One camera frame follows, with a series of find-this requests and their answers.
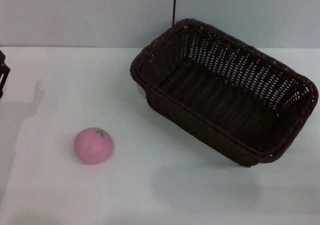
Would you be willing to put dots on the black vertical wall strip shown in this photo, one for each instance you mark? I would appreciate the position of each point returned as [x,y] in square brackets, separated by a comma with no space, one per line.
[173,5]

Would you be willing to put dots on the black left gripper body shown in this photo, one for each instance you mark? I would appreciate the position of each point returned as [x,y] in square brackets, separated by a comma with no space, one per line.
[3,70]

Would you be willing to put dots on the pink toy peach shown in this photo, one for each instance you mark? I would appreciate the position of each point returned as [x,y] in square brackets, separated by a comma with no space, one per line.
[93,147]

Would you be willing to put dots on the dark brown woven basket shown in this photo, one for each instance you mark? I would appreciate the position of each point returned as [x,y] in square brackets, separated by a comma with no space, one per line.
[215,105]

